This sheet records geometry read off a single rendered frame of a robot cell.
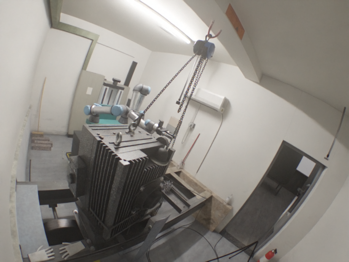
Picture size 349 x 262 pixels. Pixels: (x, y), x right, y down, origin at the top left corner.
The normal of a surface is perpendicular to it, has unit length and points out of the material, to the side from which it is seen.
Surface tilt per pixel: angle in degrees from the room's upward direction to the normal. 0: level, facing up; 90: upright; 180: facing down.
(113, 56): 90
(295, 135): 90
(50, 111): 90
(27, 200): 0
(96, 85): 90
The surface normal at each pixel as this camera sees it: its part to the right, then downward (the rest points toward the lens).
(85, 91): 0.67, 0.44
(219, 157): -0.63, -0.07
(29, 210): 0.38, -0.89
